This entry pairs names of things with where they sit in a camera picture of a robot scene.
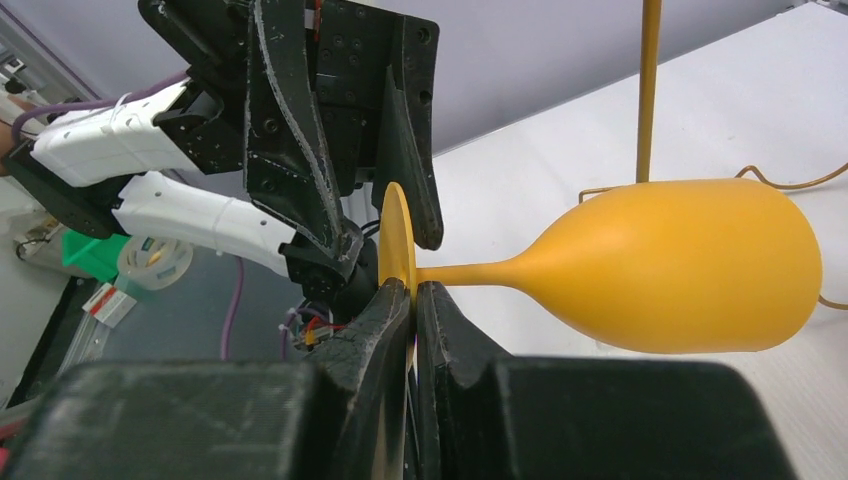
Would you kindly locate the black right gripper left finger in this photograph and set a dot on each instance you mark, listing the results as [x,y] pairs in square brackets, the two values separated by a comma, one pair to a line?
[339,413]

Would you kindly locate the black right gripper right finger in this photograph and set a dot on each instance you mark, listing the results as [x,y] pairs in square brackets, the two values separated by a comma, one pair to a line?
[484,413]

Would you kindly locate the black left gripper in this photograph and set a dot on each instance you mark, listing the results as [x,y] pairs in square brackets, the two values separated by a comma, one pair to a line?
[337,93]

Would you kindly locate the yellow wine glass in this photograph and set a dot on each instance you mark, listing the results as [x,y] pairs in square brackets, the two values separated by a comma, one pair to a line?
[667,267]

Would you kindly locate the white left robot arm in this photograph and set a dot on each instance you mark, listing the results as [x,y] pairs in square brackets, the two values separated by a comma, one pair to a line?
[107,168]

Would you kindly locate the green plastic bin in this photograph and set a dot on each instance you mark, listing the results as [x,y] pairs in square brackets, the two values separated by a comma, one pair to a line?
[97,257]

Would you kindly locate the gold wire glass rack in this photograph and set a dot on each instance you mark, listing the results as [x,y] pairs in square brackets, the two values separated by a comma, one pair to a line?
[649,61]

